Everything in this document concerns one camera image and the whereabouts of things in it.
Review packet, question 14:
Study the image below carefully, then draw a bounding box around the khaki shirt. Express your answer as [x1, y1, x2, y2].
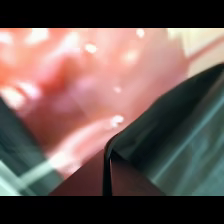
[102, 62, 224, 197]

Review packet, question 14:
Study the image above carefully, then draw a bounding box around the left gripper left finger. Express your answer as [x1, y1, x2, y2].
[49, 149, 105, 197]

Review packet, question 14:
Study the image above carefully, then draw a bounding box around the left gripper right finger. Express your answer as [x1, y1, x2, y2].
[110, 150, 165, 197]

